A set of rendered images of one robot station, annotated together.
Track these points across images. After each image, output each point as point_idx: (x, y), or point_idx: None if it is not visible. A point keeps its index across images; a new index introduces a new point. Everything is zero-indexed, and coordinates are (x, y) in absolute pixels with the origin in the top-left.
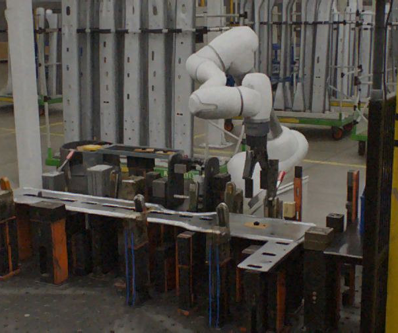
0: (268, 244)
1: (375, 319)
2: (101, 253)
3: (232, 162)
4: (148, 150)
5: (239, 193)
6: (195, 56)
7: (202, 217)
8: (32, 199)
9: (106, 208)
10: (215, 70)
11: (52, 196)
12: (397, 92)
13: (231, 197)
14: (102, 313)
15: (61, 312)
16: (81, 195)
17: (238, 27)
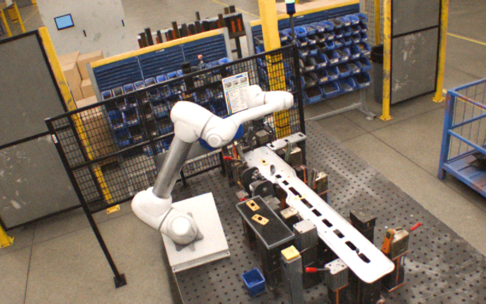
0: (278, 146)
1: (292, 113)
2: None
3: (190, 220)
4: (258, 216)
5: None
6: (223, 125)
7: (278, 178)
8: (366, 245)
9: (321, 209)
10: (235, 114)
11: (348, 247)
12: (280, 45)
13: None
14: (345, 215)
15: None
16: (325, 239)
17: (184, 102)
